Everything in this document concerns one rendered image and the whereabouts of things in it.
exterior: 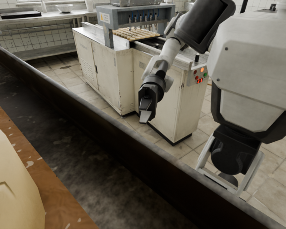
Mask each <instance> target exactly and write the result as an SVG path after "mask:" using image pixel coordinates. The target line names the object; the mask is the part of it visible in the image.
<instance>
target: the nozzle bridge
mask: <svg viewBox="0 0 286 229"><path fill-rule="evenodd" d="M147 9H148V10H149V15H148V10H147ZM153 9H154V15H153ZM158 9H159V14H158ZM137 10H138V12H137ZM96 11H97V18H98V25H101V26H103V30H104V41H105V46H107V47H109V48H114V44H113V30H118V29H121V28H128V27H135V26H142V25H151V24H158V31H157V33H158V34H161V35H163V37H162V38H166V35H165V34H164V31H165V29H166V27H167V22H170V20H171V19H172V18H173V17H174V15H175V4H166V3H161V4H159V5H143V6H130V7H116V6H112V5H101V6H96ZM131 11H132V12H133V13H132V12H131ZM143 11H144V17H143ZM150 13H152V17H153V16H154V17H153V18H152V21H150ZM155 13H157V16H158V15H159V16H158V17H157V20H155ZM132 14H133V16H132ZM140 14H141V17H142V18H143V19H142V22H140V19H139V17H140ZM145 14H147V17H148V16H149V17H148V18H147V21H145ZM129 15H130V17H131V19H132V20H131V24H129V21H128V18H129ZM134 15H136V19H137V17H138V19H137V21H136V23H135V22H134Z"/></svg>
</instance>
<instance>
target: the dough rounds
mask: <svg viewBox="0 0 286 229"><path fill-rule="evenodd" d="M113 34H114V35H116V36H119V37H121V38H124V39H127V40H129V41H131V40H138V39H143V38H149V37H154V36H159V35H160V34H156V33H153V32H150V31H147V30H144V29H141V30H140V28H137V30H135V29H134V27H131V31H129V27H128V28H121V29H118V30H113Z"/></svg>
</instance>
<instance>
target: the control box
mask: <svg viewBox="0 0 286 229"><path fill-rule="evenodd" d="M202 68H204V70H203V72H201V69H202ZM195 70H196V71H197V72H196V74H194V71H195ZM205 73H207V76H204V74H205ZM196 76H198V79H197V80H196V79H195V78H196ZM201 79H202V82H203V81H205V80H207V79H209V75H208V70H207V65H206V63H205V64H202V65H198V66H195V67H192V68H191V70H190V71H188V76H187V84H186V86H188V87H189V86H192V85H195V84H198V83H200V82H201ZM198 80H199V82H198Z"/></svg>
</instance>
